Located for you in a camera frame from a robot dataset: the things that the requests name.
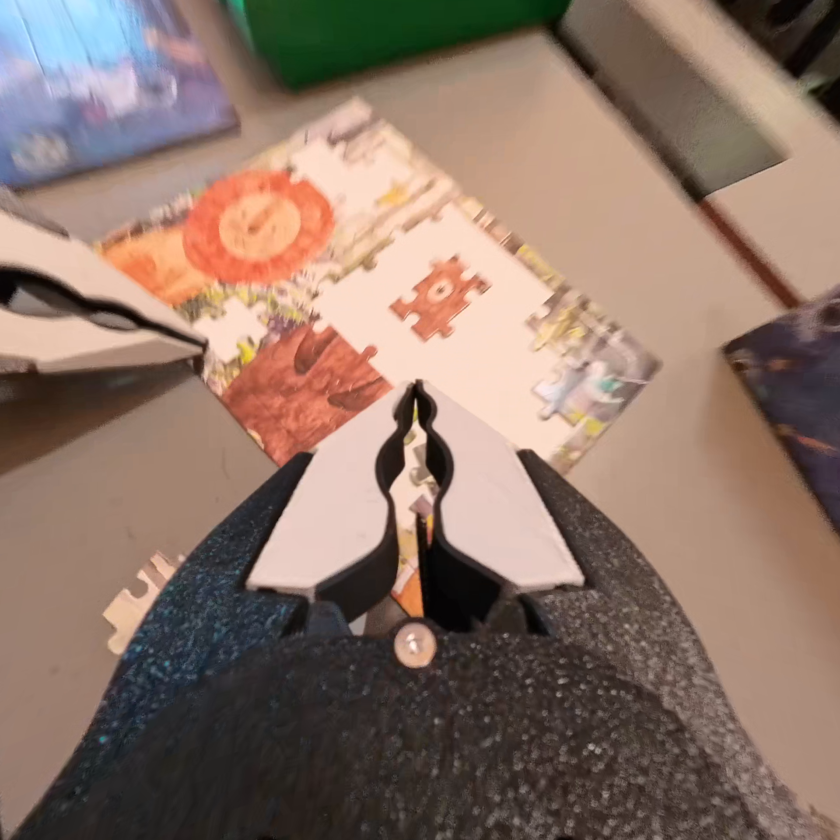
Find jigsaw pieces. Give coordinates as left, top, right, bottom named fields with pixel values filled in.
left=101, top=551, right=188, bottom=657

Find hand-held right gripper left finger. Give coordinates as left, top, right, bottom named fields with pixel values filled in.
left=246, top=381, right=417, bottom=621

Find jigsaw puzzle frame board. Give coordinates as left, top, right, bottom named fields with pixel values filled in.
left=92, top=97, right=664, bottom=618

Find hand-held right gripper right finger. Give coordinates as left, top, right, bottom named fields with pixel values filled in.
left=416, top=381, right=586, bottom=631

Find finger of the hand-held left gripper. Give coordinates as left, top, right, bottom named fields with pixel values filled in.
left=0, top=307, right=206, bottom=376
left=0, top=209, right=209, bottom=347

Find green plastic bin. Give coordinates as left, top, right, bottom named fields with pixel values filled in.
left=226, top=0, right=575, bottom=89

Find assembled orange lion pieces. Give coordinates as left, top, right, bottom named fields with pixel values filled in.
left=98, top=169, right=336, bottom=306

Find space themed puzzle board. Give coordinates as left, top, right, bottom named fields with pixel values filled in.
left=0, top=0, right=240, bottom=191

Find black flat panel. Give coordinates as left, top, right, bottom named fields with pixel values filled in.
left=558, top=0, right=791, bottom=198

